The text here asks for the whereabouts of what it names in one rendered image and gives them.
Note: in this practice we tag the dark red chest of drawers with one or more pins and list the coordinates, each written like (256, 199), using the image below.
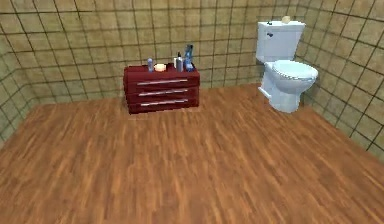
(161, 90)

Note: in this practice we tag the grey pump bottle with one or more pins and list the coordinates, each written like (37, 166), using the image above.
(179, 62)

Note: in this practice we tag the tall blue spray bottle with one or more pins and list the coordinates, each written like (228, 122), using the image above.
(189, 57)

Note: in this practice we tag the small blue grey bottle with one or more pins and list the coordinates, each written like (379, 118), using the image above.
(150, 64)

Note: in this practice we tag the white toilet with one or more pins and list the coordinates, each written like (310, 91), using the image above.
(283, 73)

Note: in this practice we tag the cream round soap bar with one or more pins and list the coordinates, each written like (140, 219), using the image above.
(286, 19)

